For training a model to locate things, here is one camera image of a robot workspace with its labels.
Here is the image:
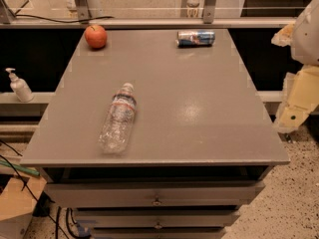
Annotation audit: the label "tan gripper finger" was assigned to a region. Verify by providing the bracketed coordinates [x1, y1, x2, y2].
[271, 23, 294, 47]
[273, 65, 319, 133]

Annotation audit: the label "red bull can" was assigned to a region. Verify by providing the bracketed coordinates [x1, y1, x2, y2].
[176, 30, 215, 48]

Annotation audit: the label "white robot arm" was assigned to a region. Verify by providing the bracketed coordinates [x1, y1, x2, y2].
[271, 0, 319, 133]

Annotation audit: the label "grey drawer cabinet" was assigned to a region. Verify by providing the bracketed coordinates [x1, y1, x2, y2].
[22, 29, 289, 239]

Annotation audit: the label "red apple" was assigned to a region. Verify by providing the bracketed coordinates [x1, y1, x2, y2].
[84, 25, 108, 49]

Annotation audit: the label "clear plastic water bottle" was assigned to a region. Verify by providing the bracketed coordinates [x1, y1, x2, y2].
[99, 83, 137, 154]

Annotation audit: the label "white pump dispenser bottle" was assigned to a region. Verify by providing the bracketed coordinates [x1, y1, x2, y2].
[5, 68, 34, 103]

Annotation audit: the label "cardboard box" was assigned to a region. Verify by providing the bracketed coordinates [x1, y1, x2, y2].
[0, 176, 48, 239]

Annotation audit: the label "green rod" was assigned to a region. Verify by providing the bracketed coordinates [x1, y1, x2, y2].
[0, 160, 40, 176]

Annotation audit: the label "black floor cables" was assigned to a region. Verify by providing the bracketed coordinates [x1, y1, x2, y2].
[0, 139, 91, 239]

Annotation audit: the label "black cable on shelf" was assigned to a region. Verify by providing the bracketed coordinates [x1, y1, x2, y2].
[13, 14, 115, 24]

